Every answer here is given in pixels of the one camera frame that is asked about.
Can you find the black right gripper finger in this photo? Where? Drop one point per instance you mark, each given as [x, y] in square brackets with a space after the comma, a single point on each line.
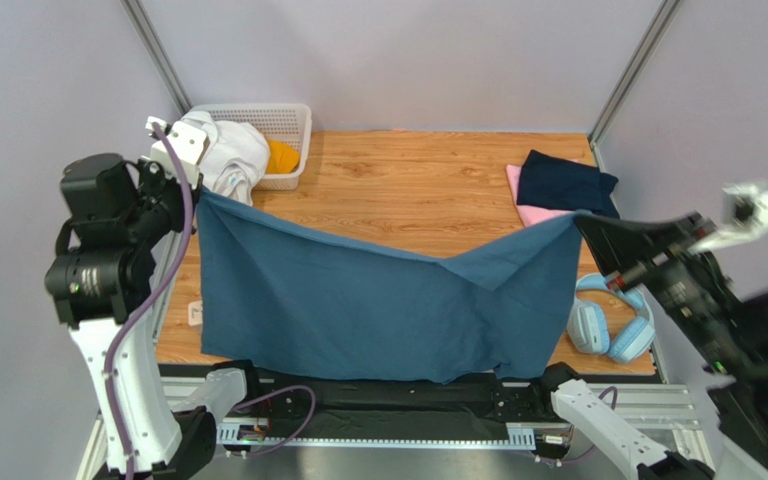
[621, 261]
[608, 237]

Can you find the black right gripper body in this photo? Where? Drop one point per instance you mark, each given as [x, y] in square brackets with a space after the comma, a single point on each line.
[655, 257]

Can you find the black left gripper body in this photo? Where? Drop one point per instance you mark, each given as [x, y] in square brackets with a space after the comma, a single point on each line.
[162, 205]

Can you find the teal blue t shirt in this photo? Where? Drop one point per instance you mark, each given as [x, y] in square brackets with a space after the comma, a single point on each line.
[299, 301]

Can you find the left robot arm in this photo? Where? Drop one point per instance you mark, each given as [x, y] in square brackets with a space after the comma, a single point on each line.
[100, 282]

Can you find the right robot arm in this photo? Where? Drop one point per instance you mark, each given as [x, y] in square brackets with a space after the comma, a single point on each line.
[731, 335]

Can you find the navy folded t shirt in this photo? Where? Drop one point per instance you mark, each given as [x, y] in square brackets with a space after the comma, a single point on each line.
[558, 184]

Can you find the white t shirt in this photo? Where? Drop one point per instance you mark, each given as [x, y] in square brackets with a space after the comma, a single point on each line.
[236, 159]

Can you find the white power adapter cube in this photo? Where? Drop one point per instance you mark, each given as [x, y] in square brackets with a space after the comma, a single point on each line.
[195, 314]

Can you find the orange t shirt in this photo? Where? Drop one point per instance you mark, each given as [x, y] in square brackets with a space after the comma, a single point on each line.
[283, 158]

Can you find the white plastic laundry basket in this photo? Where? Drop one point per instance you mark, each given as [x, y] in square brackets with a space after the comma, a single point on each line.
[288, 123]

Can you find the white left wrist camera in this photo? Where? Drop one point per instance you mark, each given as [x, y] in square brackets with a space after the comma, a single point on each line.
[189, 143]

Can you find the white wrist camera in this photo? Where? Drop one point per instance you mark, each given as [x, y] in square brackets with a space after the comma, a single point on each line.
[189, 143]
[745, 217]

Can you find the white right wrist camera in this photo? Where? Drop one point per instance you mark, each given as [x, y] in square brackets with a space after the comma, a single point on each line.
[745, 217]

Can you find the left aluminium frame post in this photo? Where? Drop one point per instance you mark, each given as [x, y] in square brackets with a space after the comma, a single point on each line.
[150, 38]

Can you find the aluminium frame post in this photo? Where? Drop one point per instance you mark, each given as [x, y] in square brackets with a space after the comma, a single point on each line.
[656, 29]
[150, 38]

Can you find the right aluminium frame post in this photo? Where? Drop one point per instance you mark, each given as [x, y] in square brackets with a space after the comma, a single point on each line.
[656, 29]

